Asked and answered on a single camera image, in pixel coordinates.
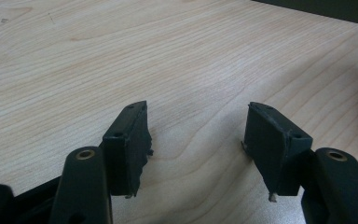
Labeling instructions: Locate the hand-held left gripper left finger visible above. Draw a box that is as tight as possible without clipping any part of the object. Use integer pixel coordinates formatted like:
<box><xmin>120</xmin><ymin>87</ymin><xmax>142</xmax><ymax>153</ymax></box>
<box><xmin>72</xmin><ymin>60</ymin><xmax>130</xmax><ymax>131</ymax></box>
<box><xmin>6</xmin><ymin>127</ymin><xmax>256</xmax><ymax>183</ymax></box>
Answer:
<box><xmin>102</xmin><ymin>100</ymin><xmax>155</xmax><ymax>200</ymax></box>

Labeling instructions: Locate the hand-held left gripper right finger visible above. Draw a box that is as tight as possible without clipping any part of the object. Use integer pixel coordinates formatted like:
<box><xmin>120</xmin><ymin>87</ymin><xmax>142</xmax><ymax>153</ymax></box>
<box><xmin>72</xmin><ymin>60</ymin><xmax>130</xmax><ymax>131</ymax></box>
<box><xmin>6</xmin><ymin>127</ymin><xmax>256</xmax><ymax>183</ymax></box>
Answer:
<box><xmin>241</xmin><ymin>101</ymin><xmax>314</xmax><ymax>203</ymax></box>

